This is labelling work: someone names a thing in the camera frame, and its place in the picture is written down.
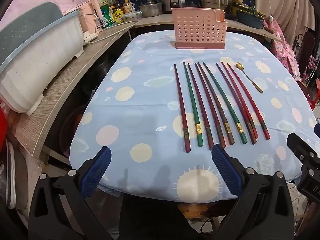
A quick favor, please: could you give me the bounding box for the small gold spoon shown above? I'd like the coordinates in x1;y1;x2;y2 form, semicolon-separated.
234;62;263;94

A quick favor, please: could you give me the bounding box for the pink pineapple print cloth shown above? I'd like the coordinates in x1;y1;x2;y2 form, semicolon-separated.
264;17;302;82

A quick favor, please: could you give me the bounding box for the white power strip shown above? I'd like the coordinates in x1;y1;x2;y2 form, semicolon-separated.
84;32;98;43

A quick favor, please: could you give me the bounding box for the blue polka-dot tablecloth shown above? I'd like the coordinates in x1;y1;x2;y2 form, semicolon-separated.
69;29;318;203

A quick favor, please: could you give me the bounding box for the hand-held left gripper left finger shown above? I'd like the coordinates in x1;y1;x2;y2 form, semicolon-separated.
28;146;120;240

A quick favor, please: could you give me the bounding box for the beige curtain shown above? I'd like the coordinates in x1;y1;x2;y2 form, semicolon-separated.
254;0;320;49

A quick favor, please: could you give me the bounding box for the glass food container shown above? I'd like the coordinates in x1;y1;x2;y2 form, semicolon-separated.
121;10;142;23

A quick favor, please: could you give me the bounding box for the bright red chopstick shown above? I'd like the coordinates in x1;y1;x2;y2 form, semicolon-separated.
221;61;259;140
227;63;271;140

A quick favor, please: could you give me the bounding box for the black metal chair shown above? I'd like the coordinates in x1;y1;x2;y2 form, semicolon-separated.
292;29;320;82

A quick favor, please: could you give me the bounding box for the stack of bowls with greens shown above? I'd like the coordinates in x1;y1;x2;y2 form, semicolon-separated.
235;3;266;15

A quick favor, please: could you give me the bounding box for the pink perforated utensil basket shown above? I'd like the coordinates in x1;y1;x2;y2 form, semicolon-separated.
171;7;228;50

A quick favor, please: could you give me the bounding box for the white dish drainer box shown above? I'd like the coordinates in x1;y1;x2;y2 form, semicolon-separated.
0;2;85;116

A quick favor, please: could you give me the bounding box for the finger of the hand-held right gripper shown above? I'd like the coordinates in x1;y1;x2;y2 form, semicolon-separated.
287;132;320;171

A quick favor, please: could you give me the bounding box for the yellow packet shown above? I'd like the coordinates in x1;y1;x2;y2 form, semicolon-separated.
112;8;123;22

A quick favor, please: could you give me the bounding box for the beige counter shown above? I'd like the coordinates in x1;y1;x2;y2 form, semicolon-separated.
134;12;285;43

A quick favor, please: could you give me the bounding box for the row of lacquered chopsticks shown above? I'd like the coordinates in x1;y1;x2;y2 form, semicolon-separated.
173;62;258;153

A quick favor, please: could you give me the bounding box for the blue bowl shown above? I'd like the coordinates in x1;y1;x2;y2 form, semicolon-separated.
236;10;265;29

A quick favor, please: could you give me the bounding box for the wood-grain side shelf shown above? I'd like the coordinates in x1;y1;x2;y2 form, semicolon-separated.
11;21;139;160

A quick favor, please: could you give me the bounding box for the small steel pot with lid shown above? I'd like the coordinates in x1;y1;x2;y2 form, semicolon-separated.
139;0;163;18

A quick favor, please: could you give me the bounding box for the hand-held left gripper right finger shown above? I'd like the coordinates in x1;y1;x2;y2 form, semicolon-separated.
210;145;295;240

